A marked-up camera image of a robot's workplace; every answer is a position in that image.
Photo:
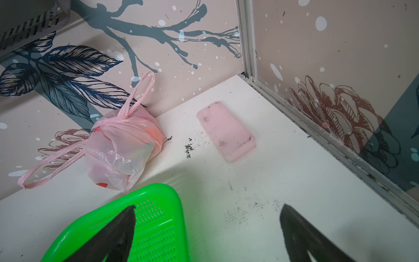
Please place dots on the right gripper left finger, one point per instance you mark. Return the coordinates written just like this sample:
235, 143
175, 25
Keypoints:
112, 244

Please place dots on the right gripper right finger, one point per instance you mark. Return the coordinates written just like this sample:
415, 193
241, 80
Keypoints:
303, 241

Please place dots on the green plastic basket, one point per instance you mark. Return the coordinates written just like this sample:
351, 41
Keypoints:
159, 235

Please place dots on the pink plastic bag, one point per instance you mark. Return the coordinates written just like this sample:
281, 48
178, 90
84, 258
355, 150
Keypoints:
118, 148

